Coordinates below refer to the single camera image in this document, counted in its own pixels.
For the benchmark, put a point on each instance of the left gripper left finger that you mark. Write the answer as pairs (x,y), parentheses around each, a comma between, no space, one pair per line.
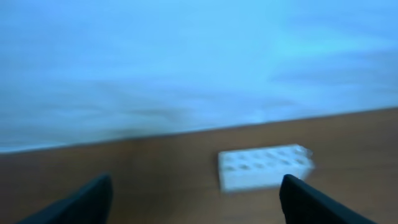
(90,202)

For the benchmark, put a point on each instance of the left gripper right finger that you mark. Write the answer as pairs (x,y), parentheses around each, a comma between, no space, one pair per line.
(308,205)

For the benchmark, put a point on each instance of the white test tube rack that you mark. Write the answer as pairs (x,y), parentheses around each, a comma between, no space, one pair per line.
(258,174)

